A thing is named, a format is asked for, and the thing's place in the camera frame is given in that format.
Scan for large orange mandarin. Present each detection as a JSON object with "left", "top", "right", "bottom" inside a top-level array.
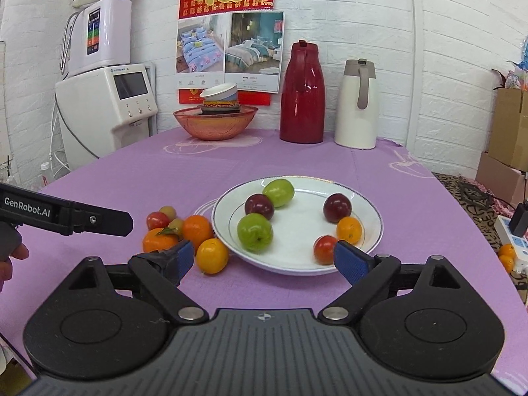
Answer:
[{"left": 142, "top": 228, "right": 180, "bottom": 253}]

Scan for small orange kumquat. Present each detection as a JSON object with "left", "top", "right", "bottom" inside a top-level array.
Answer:
[{"left": 336, "top": 216, "right": 363, "bottom": 245}]

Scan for yellow-orange kumquat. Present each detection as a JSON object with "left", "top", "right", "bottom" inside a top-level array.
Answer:
[{"left": 195, "top": 238, "right": 229, "bottom": 275}]

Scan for brown-green longan fruit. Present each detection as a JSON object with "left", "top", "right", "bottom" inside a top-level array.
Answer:
[{"left": 159, "top": 206, "right": 177, "bottom": 221}]

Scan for dark red plum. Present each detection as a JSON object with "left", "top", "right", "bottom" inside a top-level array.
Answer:
[
  {"left": 244, "top": 194, "right": 275, "bottom": 221},
  {"left": 323, "top": 193, "right": 352, "bottom": 223}
]

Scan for green apple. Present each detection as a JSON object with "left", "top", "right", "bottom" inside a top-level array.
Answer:
[
  {"left": 262, "top": 179, "right": 295, "bottom": 208},
  {"left": 236, "top": 213, "right": 274, "bottom": 253}
]

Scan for red cherry tomato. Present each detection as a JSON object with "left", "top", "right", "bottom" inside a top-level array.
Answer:
[{"left": 146, "top": 211, "right": 171, "bottom": 231}]

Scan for person's left hand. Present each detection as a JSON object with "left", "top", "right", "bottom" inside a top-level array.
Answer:
[{"left": 0, "top": 242, "right": 31, "bottom": 293}]

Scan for white round plate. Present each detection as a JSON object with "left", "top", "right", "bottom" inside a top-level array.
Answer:
[{"left": 211, "top": 175, "right": 384, "bottom": 276}]

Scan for purple tablecloth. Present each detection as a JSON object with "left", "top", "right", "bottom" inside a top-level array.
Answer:
[{"left": 1, "top": 129, "right": 527, "bottom": 393}]

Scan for white water dispenser machine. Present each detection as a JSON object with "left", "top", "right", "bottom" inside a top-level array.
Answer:
[{"left": 55, "top": 63, "right": 158, "bottom": 171}]

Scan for leopard pattern blanket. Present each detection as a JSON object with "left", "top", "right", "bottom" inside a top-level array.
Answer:
[{"left": 430, "top": 171, "right": 528, "bottom": 298}]

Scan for orange on side couch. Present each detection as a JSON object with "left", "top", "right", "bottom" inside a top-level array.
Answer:
[{"left": 498, "top": 243, "right": 516, "bottom": 259}]

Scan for white power strip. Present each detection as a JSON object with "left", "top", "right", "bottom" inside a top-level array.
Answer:
[{"left": 494, "top": 215, "right": 528, "bottom": 275}]

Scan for black power adapter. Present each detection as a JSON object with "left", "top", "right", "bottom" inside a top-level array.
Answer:
[{"left": 508, "top": 201, "right": 528, "bottom": 238}]

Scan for orange glass bowl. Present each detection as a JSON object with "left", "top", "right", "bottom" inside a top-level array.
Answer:
[{"left": 173, "top": 106, "right": 258, "bottom": 141}]

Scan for white thermos jug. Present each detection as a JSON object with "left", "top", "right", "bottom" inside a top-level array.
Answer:
[{"left": 335, "top": 59, "right": 380, "bottom": 149}]

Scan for cardboard boxes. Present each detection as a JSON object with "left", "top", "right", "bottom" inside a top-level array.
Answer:
[{"left": 476, "top": 88, "right": 528, "bottom": 208}]

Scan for red thermos jug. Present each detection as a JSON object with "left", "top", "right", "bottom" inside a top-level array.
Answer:
[{"left": 279, "top": 40, "right": 326, "bottom": 144}]

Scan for stack of small bowls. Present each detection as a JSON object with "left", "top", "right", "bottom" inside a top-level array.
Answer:
[{"left": 200, "top": 83, "right": 240, "bottom": 115}]

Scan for bedding calendar poster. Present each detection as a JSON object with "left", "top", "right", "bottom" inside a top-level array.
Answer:
[{"left": 176, "top": 11, "right": 285, "bottom": 94}]

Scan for white wall water purifier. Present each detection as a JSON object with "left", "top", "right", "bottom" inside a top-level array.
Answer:
[{"left": 68, "top": 0, "right": 132, "bottom": 76}]

